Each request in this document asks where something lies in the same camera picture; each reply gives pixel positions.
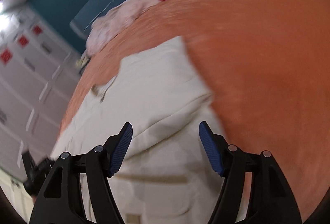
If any cream quilted jacket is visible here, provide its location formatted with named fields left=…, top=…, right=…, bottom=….
left=51, top=37, right=224, bottom=223

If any white wardrobe with red stickers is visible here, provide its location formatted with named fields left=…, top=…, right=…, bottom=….
left=0, top=6, right=80, bottom=181

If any bedside table with items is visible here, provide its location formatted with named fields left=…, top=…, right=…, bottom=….
left=75, top=54, right=91, bottom=75

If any orange plush bed cover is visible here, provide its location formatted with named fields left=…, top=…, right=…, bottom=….
left=61, top=0, right=329, bottom=220

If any pink ruffled blanket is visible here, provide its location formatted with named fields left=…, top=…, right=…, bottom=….
left=86, top=0, right=160, bottom=56

